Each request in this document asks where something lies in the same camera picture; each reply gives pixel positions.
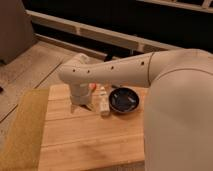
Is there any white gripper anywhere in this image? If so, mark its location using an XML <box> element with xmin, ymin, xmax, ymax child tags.
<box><xmin>69</xmin><ymin>84</ymin><xmax>94</xmax><ymax>113</ymax></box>

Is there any dark ceramic bowl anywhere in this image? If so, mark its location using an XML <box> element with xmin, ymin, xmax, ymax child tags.
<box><xmin>109</xmin><ymin>87</ymin><xmax>140</xmax><ymax>114</ymax></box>

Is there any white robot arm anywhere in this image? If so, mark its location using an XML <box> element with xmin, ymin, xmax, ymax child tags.
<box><xmin>59</xmin><ymin>49</ymin><xmax>213</xmax><ymax>171</ymax></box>

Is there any white plastic bottle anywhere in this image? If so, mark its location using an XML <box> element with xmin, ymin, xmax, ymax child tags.
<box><xmin>99</xmin><ymin>87</ymin><xmax>110</xmax><ymax>116</ymax></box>

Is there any wooden table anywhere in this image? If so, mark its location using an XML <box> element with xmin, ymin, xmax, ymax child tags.
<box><xmin>38</xmin><ymin>84</ymin><xmax>145</xmax><ymax>171</ymax></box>

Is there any black table leg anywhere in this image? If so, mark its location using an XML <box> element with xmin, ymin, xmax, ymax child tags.
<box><xmin>104</xmin><ymin>54</ymin><xmax>114</xmax><ymax>62</ymax></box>

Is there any yellow-green cloth mat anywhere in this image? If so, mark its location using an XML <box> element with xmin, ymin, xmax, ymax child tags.
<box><xmin>0</xmin><ymin>89</ymin><xmax>49</xmax><ymax>171</ymax></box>

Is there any grey cabinet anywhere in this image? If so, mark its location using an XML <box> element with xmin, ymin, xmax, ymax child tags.
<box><xmin>0</xmin><ymin>0</ymin><xmax>36</xmax><ymax>63</ymax></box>

